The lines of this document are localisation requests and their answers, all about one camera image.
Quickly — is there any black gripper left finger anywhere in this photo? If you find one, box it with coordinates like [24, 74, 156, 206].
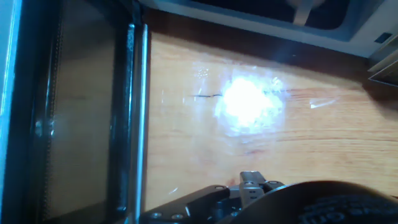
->
[139, 184, 243, 224]

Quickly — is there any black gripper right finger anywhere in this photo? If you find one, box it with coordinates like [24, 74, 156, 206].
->
[239, 170, 285, 208]

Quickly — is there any silver microwave oven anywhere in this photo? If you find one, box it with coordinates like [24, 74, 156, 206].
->
[0, 0, 398, 224]

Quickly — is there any beige cup pink inside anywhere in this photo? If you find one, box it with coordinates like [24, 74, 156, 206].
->
[285, 0, 326, 27]

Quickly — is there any orange wooden board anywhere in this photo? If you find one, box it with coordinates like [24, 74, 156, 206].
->
[144, 30, 398, 212]

